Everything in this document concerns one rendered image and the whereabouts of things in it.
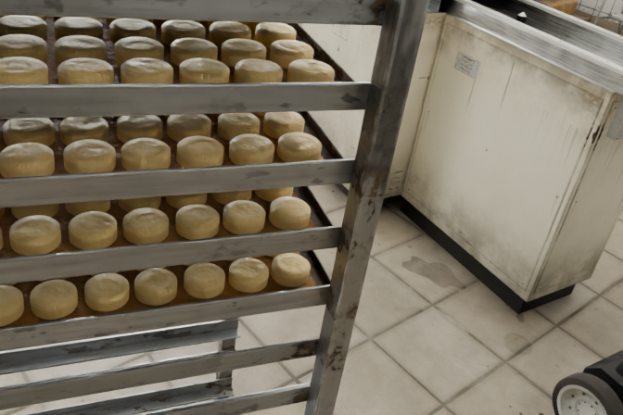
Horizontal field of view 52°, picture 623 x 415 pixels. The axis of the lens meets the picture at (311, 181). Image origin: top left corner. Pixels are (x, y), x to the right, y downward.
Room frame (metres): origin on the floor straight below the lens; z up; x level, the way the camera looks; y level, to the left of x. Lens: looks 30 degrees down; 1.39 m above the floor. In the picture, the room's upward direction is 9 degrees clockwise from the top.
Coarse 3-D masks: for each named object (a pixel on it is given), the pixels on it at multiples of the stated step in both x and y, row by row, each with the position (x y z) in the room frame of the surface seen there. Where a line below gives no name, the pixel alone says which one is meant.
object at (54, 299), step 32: (288, 256) 0.67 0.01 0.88; (0, 288) 0.52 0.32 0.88; (32, 288) 0.55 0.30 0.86; (64, 288) 0.54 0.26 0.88; (96, 288) 0.55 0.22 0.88; (128, 288) 0.56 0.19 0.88; (160, 288) 0.57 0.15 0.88; (192, 288) 0.58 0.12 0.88; (224, 288) 0.61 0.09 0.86; (256, 288) 0.61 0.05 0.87; (288, 288) 0.63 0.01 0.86; (0, 320) 0.49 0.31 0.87; (32, 320) 0.50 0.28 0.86
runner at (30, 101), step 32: (0, 96) 0.47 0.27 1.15; (32, 96) 0.48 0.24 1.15; (64, 96) 0.49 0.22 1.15; (96, 96) 0.50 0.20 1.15; (128, 96) 0.51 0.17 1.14; (160, 96) 0.52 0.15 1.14; (192, 96) 0.54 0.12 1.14; (224, 96) 0.55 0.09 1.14; (256, 96) 0.56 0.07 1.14; (288, 96) 0.58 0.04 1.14; (320, 96) 0.59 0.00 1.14; (352, 96) 0.61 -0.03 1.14
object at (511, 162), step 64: (448, 64) 2.16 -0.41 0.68; (512, 64) 1.95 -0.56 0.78; (448, 128) 2.10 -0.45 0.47; (512, 128) 1.88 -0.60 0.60; (576, 128) 1.71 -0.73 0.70; (448, 192) 2.03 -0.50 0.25; (512, 192) 1.82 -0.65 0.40; (576, 192) 1.67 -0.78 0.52; (512, 256) 1.75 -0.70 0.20; (576, 256) 1.76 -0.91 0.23
